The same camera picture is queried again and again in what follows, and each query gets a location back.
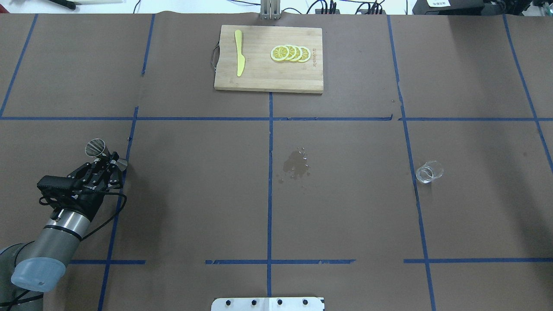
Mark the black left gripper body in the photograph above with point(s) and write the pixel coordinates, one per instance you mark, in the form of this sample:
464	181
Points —
85	199

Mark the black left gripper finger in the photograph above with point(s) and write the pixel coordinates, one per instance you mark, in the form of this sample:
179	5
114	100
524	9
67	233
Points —
95	170
114	176

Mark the steel jigger cup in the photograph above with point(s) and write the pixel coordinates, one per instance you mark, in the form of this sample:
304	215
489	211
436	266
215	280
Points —
97	148

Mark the small glass measuring cup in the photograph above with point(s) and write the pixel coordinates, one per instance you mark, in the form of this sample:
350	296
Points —
429	172

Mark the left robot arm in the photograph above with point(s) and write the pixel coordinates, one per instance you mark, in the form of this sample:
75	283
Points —
28	270

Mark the yellow plastic knife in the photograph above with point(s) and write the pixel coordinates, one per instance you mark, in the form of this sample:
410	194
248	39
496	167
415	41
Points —
239	53

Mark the bamboo cutting board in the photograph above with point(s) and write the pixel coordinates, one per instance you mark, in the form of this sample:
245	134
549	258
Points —
261	73

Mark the lemon slice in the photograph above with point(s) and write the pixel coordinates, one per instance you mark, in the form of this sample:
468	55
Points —
279	53
305	55
292	52
299	54

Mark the black handled tool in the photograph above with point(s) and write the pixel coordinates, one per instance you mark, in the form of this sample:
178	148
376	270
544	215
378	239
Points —
65	3

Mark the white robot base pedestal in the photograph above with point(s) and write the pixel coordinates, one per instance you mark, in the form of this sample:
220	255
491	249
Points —
269	304

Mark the aluminium frame post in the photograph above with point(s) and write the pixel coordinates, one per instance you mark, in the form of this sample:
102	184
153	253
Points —
270	10

